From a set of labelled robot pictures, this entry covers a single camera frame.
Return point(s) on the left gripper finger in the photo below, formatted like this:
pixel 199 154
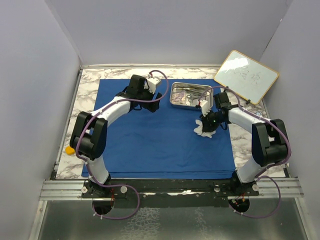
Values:
pixel 158 97
pixel 153 107

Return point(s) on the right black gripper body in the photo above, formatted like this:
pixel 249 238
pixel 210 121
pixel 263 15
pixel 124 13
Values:
pixel 212 120

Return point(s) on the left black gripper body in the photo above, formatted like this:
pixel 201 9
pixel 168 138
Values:
pixel 146 94

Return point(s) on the purple patterned packet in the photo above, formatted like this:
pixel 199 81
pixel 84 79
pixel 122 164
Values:
pixel 178 98

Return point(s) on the stainless steel instrument tray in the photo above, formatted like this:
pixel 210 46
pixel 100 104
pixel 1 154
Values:
pixel 193 105

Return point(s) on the white gauze pieces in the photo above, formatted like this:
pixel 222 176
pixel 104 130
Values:
pixel 199 130

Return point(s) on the blue surgical drape cloth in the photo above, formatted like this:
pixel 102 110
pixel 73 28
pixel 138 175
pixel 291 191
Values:
pixel 163 144

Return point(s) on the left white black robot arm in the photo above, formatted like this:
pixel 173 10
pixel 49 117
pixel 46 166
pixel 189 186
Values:
pixel 89 135

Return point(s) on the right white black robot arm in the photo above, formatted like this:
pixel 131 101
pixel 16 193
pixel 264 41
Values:
pixel 269 141

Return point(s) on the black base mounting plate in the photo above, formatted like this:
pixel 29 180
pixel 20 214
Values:
pixel 167 193

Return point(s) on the yellow grey block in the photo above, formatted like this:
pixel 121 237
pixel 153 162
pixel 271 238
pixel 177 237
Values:
pixel 70 151

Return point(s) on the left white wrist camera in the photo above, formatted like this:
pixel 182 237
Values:
pixel 151 84

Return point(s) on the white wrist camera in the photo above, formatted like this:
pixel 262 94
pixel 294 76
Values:
pixel 205 107
pixel 151 84

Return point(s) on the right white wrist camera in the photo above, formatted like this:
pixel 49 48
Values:
pixel 205 107

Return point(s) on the small whiteboard with wooden frame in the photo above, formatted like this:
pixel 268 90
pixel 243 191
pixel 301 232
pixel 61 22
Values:
pixel 247 77

